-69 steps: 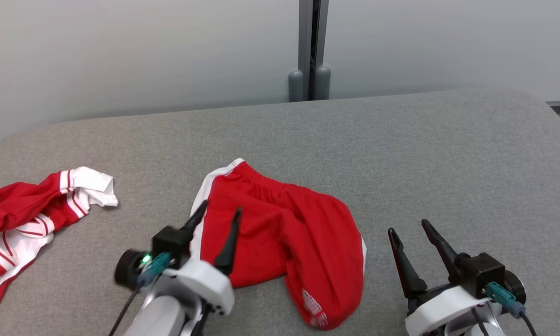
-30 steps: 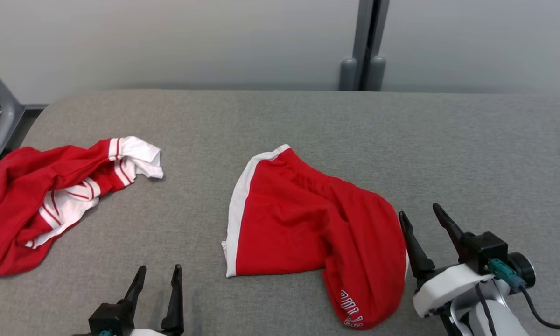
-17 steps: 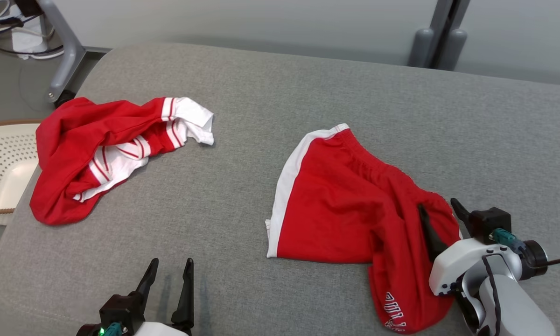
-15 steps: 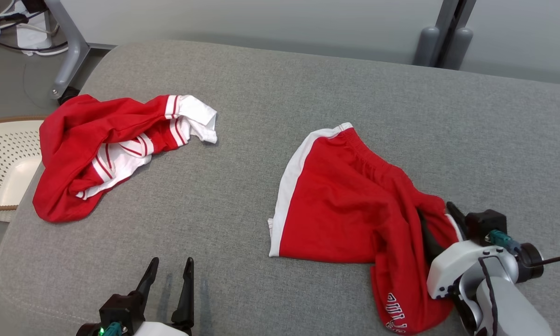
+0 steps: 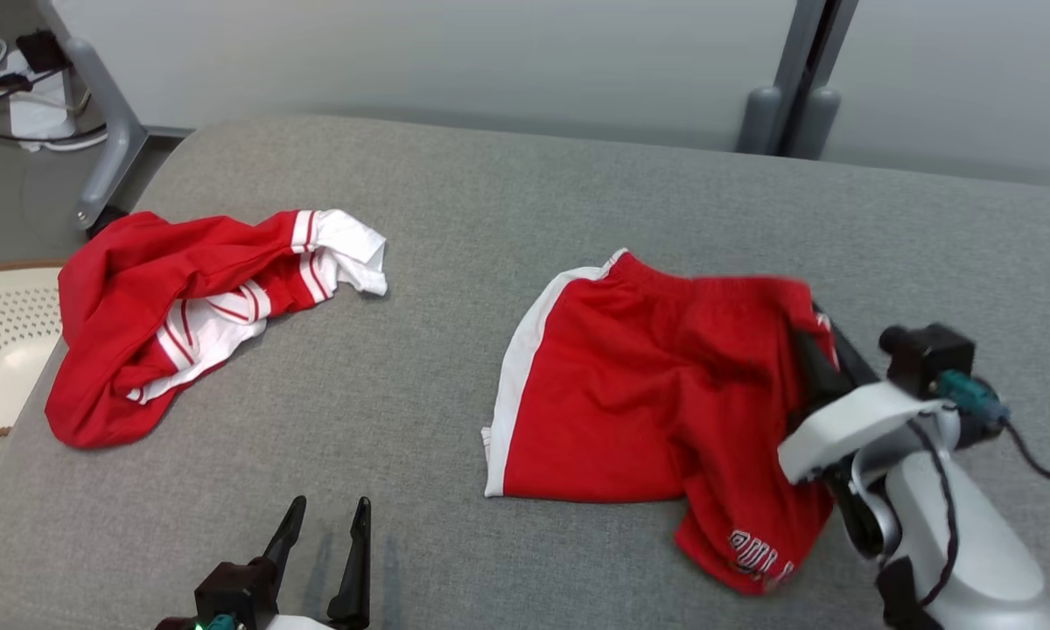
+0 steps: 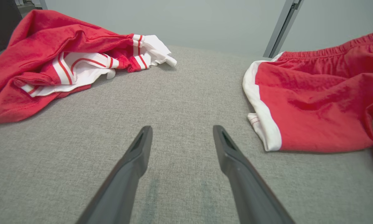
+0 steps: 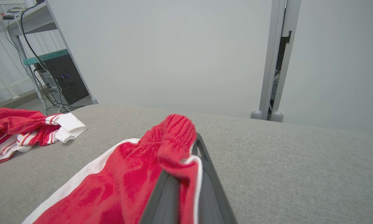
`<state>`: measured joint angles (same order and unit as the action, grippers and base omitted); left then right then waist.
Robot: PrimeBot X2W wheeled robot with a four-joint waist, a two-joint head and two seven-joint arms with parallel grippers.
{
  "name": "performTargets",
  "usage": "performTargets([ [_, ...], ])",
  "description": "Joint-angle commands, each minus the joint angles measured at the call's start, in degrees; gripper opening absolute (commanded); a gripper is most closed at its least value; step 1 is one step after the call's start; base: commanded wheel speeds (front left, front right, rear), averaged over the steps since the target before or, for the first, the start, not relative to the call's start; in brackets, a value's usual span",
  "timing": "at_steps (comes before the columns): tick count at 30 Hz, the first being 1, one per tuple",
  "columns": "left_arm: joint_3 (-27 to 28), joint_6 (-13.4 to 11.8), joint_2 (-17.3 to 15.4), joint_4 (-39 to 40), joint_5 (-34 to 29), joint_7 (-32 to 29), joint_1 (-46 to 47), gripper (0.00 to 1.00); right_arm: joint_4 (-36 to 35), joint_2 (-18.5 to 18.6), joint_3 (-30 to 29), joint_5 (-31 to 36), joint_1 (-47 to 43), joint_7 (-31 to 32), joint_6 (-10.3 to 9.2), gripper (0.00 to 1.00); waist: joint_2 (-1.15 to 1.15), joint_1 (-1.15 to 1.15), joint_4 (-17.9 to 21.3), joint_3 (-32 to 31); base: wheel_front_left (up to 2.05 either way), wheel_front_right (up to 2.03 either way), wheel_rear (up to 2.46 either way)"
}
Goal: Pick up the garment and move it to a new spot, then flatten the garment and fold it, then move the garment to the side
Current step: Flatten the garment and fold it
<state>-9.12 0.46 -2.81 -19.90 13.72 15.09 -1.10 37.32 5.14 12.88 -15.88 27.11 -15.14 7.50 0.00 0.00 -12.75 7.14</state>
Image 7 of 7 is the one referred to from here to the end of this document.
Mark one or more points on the teal shelf board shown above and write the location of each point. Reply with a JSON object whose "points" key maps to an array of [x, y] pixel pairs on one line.
{"points": [[49, 56]]}

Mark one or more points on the grey partition post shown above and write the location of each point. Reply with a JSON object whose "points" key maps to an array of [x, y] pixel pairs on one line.
{"points": [[293, 15], [269, 62]]}

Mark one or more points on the red shirt white striped cuffs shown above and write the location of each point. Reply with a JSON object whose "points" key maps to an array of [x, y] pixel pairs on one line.
{"points": [[12, 124]]}

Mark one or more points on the white desk shelf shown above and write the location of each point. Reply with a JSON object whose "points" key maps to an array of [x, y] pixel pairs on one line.
{"points": [[34, 21]]}

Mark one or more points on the white metal railing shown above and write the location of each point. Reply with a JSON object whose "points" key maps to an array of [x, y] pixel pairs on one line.
{"points": [[9, 85]]}

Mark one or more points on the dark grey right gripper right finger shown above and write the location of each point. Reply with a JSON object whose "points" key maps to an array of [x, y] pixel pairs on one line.
{"points": [[213, 199]]}

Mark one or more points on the red shorts white trim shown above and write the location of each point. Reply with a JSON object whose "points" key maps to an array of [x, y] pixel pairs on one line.
{"points": [[118, 186]]}

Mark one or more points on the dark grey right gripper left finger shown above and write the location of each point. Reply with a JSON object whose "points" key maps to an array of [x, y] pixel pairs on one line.
{"points": [[161, 205]]}

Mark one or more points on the black computer tower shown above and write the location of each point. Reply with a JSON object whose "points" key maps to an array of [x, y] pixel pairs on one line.
{"points": [[68, 81]]}

